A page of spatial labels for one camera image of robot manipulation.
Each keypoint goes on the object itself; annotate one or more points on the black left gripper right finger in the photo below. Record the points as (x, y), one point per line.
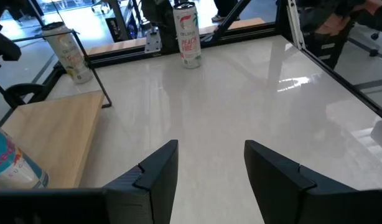
(287, 199)

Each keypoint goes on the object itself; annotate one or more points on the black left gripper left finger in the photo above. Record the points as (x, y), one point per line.
(141, 199)

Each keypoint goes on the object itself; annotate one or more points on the silver can corner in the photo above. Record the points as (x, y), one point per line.
(71, 59)

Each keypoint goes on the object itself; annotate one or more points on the blue silver Red Bull can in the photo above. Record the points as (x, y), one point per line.
(13, 165)

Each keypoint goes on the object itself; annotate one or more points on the Celsius Peach Vibe can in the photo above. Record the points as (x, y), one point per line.
(189, 40)

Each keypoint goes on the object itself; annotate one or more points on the black drawer cabinet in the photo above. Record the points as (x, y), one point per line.
(340, 53)

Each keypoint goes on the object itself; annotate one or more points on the person's hand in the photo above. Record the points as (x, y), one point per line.
(334, 25)

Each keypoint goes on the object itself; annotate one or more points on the person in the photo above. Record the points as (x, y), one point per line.
(225, 12)
(321, 7)

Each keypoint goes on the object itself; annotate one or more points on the wooden shelf black metal frame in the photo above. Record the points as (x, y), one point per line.
(60, 133)

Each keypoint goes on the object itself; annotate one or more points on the silver metal bracket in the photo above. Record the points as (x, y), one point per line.
(153, 42)

